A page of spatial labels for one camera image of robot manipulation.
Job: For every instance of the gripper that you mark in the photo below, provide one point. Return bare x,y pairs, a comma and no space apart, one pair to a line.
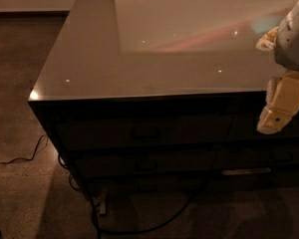
293,47

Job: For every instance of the dark cabinet with glossy top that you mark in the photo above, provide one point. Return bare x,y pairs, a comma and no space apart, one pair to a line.
134,59

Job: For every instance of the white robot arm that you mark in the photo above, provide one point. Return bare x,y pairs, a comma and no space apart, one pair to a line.
284,41

